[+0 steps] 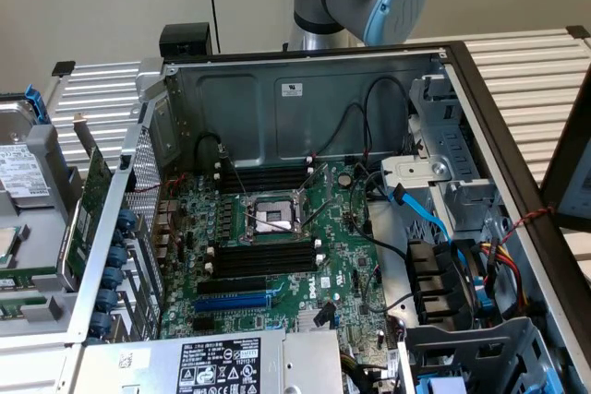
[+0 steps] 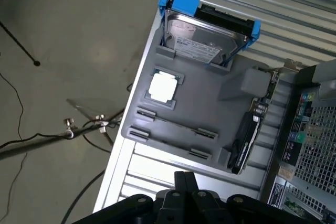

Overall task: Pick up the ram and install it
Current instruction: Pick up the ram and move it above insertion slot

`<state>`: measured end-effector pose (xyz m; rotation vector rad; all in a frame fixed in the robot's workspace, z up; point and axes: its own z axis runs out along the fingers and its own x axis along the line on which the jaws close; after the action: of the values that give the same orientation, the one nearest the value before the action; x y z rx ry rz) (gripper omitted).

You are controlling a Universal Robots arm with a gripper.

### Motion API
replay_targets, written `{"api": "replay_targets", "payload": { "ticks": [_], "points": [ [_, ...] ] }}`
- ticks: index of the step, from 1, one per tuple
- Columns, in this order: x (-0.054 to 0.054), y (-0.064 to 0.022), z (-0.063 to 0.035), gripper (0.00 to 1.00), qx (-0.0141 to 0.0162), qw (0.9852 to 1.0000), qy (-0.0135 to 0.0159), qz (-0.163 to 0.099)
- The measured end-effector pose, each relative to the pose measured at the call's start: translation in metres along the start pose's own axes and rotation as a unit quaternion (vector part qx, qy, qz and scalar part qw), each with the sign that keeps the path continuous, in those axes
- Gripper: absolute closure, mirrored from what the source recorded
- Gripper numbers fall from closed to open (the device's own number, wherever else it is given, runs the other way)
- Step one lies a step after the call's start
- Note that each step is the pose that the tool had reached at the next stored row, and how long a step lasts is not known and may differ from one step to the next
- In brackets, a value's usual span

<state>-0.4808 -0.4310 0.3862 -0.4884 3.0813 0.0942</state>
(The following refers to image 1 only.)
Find long black wire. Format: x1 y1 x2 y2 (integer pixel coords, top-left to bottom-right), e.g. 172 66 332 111
348 167 410 259

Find tall looped black wire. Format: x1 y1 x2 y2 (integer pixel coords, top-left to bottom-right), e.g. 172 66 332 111
363 76 412 158

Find black wire connector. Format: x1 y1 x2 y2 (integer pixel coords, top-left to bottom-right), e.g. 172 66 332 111
312 301 336 328

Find long black expansion slot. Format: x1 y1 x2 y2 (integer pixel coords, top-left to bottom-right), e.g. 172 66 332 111
197 275 269 297

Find white case label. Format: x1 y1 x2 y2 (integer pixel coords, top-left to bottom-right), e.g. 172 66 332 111
275 81 305 98

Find blue hard disk bracket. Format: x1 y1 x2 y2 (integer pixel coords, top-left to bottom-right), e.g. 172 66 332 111
21 83 51 127

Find short black expansion slot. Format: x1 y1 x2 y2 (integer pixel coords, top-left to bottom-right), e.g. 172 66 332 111
191 316 217 334

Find grey parts rack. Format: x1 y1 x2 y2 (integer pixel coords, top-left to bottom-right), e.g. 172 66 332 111
0 124 87 340

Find CPU socket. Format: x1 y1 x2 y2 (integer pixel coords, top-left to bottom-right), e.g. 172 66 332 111
239 193 310 245

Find silver CPU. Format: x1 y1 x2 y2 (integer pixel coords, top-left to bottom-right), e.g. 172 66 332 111
0 226 27 271

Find red black twisted wire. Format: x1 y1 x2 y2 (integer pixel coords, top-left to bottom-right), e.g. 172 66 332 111
501 206 555 244

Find blue expansion slot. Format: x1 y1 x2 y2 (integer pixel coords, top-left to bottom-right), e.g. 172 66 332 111
193 294 272 316

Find silver power supply unit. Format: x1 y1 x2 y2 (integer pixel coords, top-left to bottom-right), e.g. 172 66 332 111
82 328 345 394

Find yellow red wire bundle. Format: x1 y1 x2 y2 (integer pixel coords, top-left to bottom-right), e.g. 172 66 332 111
477 236 530 310

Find green Dell motherboard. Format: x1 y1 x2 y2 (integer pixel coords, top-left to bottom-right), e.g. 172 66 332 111
159 161 393 344

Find silver hard disk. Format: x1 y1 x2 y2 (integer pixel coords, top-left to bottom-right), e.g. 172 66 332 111
0 97 52 213

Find green graphics card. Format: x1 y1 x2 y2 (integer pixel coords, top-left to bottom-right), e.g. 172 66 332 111
55 111 115 292

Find black box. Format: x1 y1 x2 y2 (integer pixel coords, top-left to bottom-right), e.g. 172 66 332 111
159 23 212 57

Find silver disk bay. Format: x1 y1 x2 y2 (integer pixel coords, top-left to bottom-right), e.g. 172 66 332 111
380 73 498 233

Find silver rear port block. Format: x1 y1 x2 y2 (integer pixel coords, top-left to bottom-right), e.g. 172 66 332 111
151 198 180 262

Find black framed panel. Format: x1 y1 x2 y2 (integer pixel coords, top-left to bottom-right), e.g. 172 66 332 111
538 73 591 289

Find open PC case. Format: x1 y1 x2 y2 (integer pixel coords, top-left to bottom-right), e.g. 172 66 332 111
68 41 591 394

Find low looped black wire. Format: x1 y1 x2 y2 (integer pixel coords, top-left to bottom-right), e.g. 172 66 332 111
313 101 368 158

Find grey perforated drive cage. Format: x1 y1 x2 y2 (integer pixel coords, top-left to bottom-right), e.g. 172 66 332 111
399 315 562 394

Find black case fan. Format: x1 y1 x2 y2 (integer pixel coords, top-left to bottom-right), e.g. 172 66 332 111
404 237 486 327

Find silver chipset heatsink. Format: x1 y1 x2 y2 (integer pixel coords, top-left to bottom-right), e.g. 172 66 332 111
296 308 337 331

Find blue SATA wire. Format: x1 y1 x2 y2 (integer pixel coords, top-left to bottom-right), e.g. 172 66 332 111
389 184 467 266

